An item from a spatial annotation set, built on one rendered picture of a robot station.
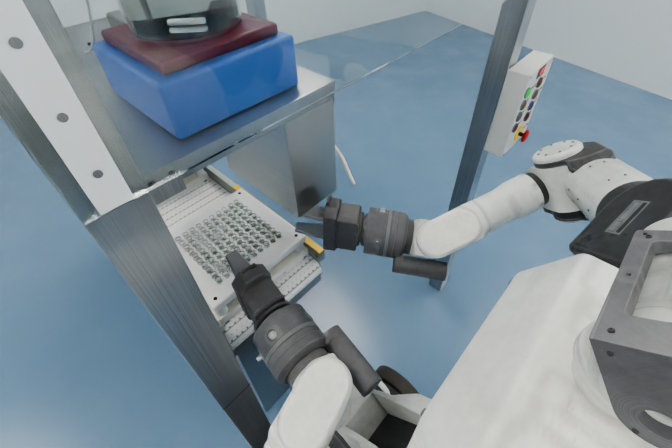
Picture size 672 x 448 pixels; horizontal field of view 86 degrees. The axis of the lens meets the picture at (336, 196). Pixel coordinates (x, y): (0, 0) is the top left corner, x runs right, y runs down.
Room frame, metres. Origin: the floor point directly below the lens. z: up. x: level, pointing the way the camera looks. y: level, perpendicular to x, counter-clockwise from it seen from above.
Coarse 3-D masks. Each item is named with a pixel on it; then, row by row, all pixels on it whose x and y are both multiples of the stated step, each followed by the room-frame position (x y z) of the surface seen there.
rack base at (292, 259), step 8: (304, 248) 0.53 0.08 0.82; (288, 256) 0.51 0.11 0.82; (296, 256) 0.51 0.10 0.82; (280, 264) 0.49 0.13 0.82; (288, 264) 0.49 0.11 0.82; (272, 272) 0.47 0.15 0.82; (280, 272) 0.47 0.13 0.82; (232, 304) 0.39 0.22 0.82; (232, 312) 0.38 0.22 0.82; (216, 320) 0.37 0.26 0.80; (224, 320) 0.36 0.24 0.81
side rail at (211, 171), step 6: (204, 168) 0.85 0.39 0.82; (210, 168) 0.83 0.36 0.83; (210, 174) 0.83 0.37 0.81; (216, 174) 0.81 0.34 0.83; (222, 174) 0.80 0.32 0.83; (216, 180) 0.81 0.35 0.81; (222, 180) 0.78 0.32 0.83; (228, 180) 0.78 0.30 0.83; (228, 186) 0.76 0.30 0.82; (306, 246) 0.54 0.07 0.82; (312, 252) 0.52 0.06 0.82; (324, 252) 0.52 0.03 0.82; (318, 258) 0.51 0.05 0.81; (324, 258) 0.52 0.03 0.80
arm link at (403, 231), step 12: (396, 216) 0.45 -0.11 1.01; (396, 228) 0.42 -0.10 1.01; (408, 228) 0.43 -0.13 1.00; (396, 240) 0.41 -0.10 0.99; (408, 240) 0.41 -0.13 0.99; (396, 252) 0.40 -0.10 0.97; (408, 252) 0.40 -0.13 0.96; (420, 252) 0.39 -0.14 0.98; (396, 264) 0.39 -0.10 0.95; (408, 264) 0.38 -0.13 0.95; (420, 264) 0.38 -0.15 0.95; (432, 264) 0.38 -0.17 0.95; (444, 264) 0.38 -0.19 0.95; (420, 276) 0.37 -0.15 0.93; (432, 276) 0.37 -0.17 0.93; (444, 276) 0.36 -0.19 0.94
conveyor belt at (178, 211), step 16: (192, 192) 0.77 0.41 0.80; (208, 192) 0.77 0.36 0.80; (224, 192) 0.77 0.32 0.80; (160, 208) 0.71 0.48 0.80; (176, 208) 0.71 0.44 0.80; (192, 208) 0.71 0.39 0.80; (176, 224) 0.65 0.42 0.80; (288, 272) 0.48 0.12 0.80; (304, 272) 0.48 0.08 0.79; (320, 272) 0.50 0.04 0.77; (288, 288) 0.45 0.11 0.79; (240, 320) 0.37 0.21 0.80; (240, 336) 0.34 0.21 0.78
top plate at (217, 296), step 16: (240, 192) 0.68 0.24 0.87; (208, 208) 0.63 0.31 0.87; (256, 208) 0.62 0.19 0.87; (192, 224) 0.58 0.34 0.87; (224, 224) 0.58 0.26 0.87; (272, 224) 0.57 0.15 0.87; (288, 224) 0.57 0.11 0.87; (208, 240) 0.53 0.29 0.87; (256, 240) 0.52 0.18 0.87; (288, 240) 0.52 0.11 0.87; (304, 240) 0.53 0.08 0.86; (256, 256) 0.48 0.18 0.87; (272, 256) 0.48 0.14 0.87; (192, 272) 0.44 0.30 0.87; (208, 288) 0.40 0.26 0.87; (224, 288) 0.40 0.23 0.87; (208, 304) 0.37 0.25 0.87; (224, 304) 0.37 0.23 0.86
